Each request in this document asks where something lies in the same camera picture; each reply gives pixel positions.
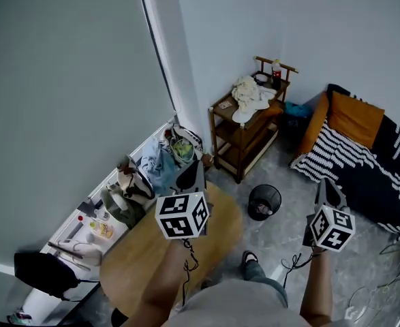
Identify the olive green bag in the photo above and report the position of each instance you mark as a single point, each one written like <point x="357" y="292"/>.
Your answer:
<point x="124" y="210"/>

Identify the person's right shoe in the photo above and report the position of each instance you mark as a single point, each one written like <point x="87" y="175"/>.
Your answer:
<point x="250" y="255"/>

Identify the orange sofa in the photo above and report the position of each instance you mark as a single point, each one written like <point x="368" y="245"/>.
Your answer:
<point x="313" y="128"/>

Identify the person's right forearm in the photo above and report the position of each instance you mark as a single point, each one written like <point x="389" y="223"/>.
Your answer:
<point x="317" y="284"/>

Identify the small black box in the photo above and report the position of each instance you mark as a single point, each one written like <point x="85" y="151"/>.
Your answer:
<point x="89" y="207"/>

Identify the black mesh waste bin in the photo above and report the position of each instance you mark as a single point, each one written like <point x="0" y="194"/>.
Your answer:
<point x="268" y="192"/>

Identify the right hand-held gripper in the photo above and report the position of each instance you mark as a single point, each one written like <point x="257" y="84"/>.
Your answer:
<point x="332" y="230"/>

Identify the red-capped white bottle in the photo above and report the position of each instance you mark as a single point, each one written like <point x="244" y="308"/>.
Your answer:
<point x="80" y="219"/>

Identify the wooden shelf rack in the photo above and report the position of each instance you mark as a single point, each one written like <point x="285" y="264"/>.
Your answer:
<point x="227" y="114"/>

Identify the small white cup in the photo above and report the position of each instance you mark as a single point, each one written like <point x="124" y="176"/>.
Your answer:
<point x="90" y="237"/>

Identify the white tote bag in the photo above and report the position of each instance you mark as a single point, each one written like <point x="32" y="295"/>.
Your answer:
<point x="84" y="254"/>

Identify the white-label clear bottle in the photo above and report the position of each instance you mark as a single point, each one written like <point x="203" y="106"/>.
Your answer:
<point x="103" y="215"/>

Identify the person's right leg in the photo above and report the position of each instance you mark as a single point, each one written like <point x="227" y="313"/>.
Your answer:
<point x="264" y="281"/>

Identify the crumpled white cloth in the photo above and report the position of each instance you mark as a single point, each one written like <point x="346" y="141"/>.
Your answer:
<point x="249" y="94"/>

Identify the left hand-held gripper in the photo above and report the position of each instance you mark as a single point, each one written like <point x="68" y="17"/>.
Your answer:
<point x="179" y="216"/>

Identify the black white striped blanket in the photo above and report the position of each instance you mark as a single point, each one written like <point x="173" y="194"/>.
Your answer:
<point x="356" y="175"/>

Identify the orange snack packet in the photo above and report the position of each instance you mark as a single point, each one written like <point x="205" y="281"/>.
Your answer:
<point x="102" y="230"/>

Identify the person's left forearm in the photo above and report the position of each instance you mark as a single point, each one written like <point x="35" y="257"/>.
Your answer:
<point x="165" y="278"/>

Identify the brown plush toy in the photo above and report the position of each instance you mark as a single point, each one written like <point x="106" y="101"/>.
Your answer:
<point x="208" y="160"/>

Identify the wooden coffee table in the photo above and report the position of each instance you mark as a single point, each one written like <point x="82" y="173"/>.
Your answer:
<point x="223" y="223"/>

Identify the black backpack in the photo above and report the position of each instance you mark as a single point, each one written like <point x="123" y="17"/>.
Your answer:
<point x="43" y="274"/>

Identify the person's grey shirt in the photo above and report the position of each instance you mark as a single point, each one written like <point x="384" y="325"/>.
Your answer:
<point x="240" y="305"/>

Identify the dark bin teal liner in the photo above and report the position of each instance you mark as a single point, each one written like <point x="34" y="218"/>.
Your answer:
<point x="296" y="109"/>

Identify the light blue clothing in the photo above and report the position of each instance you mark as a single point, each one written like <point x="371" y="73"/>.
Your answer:
<point x="158" y="165"/>

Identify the large orange cushion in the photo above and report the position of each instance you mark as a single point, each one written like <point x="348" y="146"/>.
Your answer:
<point x="356" y="121"/>

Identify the red-label drink bottle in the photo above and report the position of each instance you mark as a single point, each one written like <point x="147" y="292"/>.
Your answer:
<point x="276" y="75"/>

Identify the small white bowl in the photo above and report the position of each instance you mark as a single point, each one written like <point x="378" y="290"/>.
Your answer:
<point x="260" y="79"/>

